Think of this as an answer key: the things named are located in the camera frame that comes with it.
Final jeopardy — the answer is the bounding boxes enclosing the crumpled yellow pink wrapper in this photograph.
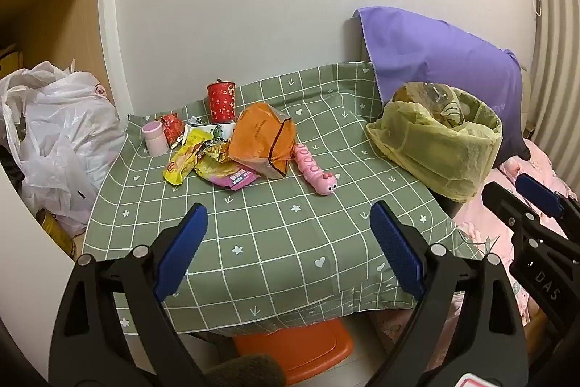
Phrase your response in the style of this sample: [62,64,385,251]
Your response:
[195,140,237,180]

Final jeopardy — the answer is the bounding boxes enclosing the yellow snack wrapper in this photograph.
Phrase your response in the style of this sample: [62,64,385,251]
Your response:
[163,128,214,187]

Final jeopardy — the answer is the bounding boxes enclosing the pink caterpillar toy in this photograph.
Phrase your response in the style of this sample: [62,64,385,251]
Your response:
[292,143,340,197]

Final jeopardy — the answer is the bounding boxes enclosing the orange plastic bag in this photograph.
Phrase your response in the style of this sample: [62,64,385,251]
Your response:
[228,102,297,180]

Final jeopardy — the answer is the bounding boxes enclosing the yellow tin can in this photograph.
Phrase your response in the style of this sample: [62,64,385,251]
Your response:
[36,208,78,262]

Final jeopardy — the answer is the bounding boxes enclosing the pink snack packet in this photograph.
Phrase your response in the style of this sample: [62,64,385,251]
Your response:
[217,166,260,191]

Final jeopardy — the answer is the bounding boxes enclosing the beige striped curtain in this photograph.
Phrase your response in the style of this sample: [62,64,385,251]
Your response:
[521,0,580,184]

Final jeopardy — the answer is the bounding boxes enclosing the green checked tablecloth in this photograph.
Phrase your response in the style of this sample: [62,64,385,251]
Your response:
[80,61,481,335]

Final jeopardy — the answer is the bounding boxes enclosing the small pink cup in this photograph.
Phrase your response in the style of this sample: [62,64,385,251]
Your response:
[141,120,169,157]

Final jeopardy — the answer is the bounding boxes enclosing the white plastic bag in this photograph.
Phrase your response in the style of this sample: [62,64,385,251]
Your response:
[0,61,128,236]

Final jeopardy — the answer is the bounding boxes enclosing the orange plastic stool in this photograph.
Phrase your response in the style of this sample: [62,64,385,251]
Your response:
[232,319,354,386]

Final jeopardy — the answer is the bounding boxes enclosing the bin with yellow liner bag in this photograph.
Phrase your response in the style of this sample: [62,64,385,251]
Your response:
[366,82,504,215]

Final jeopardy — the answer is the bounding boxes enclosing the pink floral blanket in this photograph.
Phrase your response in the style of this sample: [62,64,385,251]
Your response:
[453,137,580,342]

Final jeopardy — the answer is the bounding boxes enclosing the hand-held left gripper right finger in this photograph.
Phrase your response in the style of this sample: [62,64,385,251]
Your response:
[362,200,531,387]

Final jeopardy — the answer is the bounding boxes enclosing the green white packet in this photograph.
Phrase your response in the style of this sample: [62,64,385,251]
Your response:
[186,117,236,141]

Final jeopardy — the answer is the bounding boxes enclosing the brown fuzzy cloth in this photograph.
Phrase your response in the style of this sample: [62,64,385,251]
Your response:
[213,353,287,387]

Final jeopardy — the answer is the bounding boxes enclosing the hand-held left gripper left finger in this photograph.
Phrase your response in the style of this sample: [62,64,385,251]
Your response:
[47,202,209,387]

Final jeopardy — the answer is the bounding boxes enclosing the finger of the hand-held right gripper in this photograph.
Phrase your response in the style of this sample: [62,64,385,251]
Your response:
[481,182,551,239]
[515,173,580,221]

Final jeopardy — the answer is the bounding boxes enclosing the red snack wrapper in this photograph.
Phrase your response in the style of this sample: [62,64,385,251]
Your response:
[158,114,186,149]

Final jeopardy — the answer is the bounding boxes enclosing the red paper cup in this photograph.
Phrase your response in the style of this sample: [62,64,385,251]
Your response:
[206,79,237,125]

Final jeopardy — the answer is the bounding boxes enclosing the purple pillow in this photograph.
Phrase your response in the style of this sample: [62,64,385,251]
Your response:
[353,6,531,168]

